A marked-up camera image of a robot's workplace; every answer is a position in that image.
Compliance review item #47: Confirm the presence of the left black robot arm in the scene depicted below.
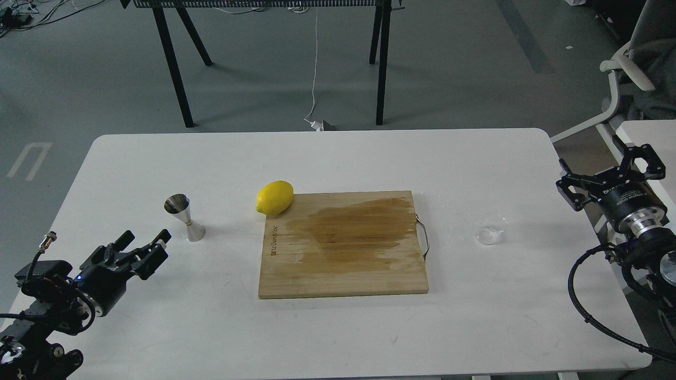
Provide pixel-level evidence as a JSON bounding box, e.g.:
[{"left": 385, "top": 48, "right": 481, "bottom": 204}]
[{"left": 2, "top": 230, "right": 171, "bottom": 379}]

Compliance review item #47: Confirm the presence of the floor cables and adapter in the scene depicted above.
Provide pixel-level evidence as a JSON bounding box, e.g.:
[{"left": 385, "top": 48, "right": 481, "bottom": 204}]
[{"left": 0, "top": 0, "right": 106, "bottom": 36}]

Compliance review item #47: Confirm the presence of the small clear glass cup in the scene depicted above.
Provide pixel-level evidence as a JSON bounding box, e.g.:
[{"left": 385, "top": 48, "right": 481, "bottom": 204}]
[{"left": 475, "top": 212, "right": 509, "bottom": 246}]

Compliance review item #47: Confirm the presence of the wooden cutting board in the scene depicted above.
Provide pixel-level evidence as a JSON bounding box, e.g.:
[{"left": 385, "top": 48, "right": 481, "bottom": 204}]
[{"left": 258, "top": 190, "right": 429, "bottom": 300}]

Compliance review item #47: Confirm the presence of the black metal table frame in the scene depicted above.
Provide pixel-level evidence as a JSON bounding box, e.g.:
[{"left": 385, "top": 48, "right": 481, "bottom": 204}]
[{"left": 120, "top": 1, "right": 404, "bottom": 128}]

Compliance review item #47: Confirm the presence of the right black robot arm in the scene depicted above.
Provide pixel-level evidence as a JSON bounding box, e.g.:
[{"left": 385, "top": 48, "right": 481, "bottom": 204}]
[{"left": 556, "top": 136, "right": 675, "bottom": 363}]

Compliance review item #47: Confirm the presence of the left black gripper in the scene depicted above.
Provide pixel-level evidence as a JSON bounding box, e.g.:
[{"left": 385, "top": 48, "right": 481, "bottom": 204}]
[{"left": 74, "top": 229, "right": 172, "bottom": 317}]

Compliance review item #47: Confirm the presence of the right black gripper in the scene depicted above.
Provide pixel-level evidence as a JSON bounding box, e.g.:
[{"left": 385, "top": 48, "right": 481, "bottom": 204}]
[{"left": 556, "top": 135, "right": 668, "bottom": 236}]

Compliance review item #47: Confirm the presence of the white office chair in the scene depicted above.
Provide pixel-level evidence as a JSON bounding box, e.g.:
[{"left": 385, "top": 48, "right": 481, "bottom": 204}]
[{"left": 550, "top": 1, "right": 675, "bottom": 154}]

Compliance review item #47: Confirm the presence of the steel jigger measuring cup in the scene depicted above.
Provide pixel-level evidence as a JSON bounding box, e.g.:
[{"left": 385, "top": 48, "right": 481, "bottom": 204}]
[{"left": 164, "top": 193, "right": 206, "bottom": 242}]

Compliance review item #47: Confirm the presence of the white hanging cable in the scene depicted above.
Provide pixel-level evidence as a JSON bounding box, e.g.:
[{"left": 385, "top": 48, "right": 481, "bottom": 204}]
[{"left": 303, "top": 5, "right": 335, "bottom": 131}]

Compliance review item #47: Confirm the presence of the yellow lemon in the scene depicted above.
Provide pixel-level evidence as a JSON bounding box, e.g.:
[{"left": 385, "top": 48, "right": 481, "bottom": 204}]
[{"left": 255, "top": 180, "right": 294, "bottom": 217}]

